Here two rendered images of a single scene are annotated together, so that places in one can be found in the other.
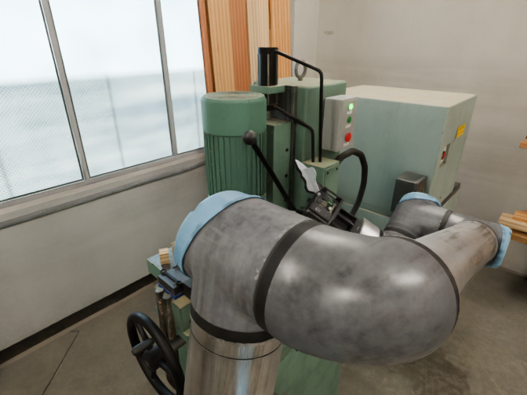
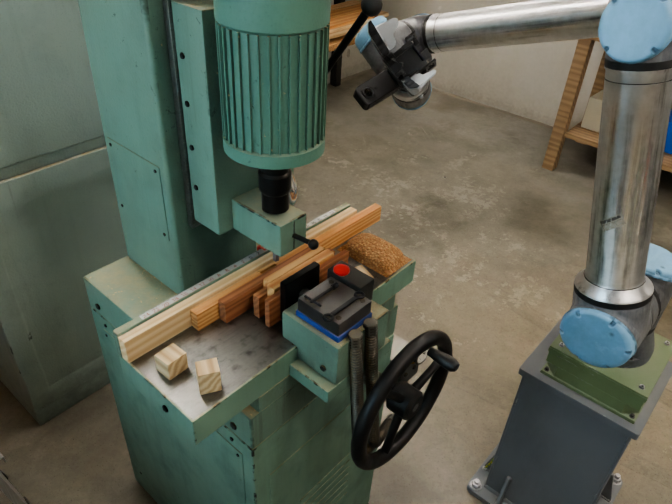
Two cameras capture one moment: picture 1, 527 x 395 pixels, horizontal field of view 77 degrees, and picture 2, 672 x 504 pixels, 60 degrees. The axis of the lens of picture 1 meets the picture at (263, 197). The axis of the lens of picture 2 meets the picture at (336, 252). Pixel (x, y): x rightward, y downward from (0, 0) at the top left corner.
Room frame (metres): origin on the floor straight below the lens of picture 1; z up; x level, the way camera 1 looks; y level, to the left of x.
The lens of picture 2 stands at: (0.86, 1.02, 1.66)
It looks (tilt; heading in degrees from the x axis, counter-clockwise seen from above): 36 degrees down; 267
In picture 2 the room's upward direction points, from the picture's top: 4 degrees clockwise
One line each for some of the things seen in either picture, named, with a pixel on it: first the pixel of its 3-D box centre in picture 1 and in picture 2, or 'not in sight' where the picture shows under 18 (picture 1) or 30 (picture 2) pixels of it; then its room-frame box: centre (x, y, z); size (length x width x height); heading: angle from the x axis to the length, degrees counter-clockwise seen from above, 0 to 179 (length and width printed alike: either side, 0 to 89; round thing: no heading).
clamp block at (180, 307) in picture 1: (187, 297); (335, 328); (0.81, 0.24, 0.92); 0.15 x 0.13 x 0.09; 47
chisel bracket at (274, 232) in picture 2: not in sight; (269, 223); (0.94, 0.06, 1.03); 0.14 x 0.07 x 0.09; 137
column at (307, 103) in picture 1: (295, 183); (175, 117); (1.14, -0.12, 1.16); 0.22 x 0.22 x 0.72; 47
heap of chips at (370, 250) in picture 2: not in sight; (374, 247); (0.71, -0.02, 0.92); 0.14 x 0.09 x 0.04; 137
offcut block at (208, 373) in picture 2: (164, 255); (208, 376); (1.02, 0.36, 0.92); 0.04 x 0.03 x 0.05; 19
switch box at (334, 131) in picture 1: (339, 122); not in sight; (1.06, -0.24, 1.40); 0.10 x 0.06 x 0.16; 137
